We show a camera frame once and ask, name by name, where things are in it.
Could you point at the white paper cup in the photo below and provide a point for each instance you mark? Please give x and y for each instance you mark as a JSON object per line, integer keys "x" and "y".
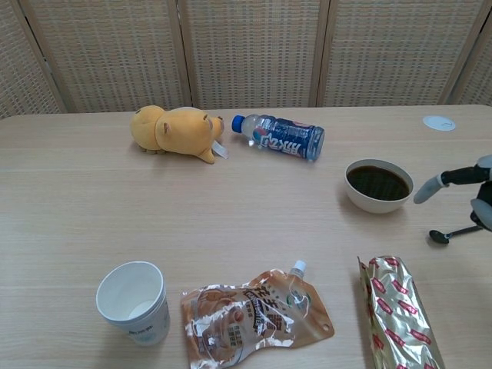
{"x": 148, "y": 326}

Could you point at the blue drink bottle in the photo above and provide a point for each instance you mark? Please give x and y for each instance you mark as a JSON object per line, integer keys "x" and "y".
{"x": 284, "y": 138}

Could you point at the black spoon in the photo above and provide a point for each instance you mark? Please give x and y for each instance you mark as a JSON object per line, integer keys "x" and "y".
{"x": 438, "y": 236}

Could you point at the gold foil snack packet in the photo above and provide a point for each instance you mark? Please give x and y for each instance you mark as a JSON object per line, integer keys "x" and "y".
{"x": 399, "y": 315}

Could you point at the yellow plush bear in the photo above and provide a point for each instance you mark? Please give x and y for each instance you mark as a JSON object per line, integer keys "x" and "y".
{"x": 180, "y": 130}

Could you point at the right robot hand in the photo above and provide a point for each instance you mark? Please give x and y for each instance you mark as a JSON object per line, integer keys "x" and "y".
{"x": 457, "y": 175}

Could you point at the brown spout pouch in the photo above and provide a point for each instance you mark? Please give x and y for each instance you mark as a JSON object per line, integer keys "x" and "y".
{"x": 250, "y": 319}

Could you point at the white bowl with dark liquid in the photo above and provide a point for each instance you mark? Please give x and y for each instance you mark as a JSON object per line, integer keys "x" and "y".
{"x": 378, "y": 200}

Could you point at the woven folding screen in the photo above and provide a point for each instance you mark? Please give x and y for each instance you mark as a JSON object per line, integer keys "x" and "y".
{"x": 250, "y": 50}

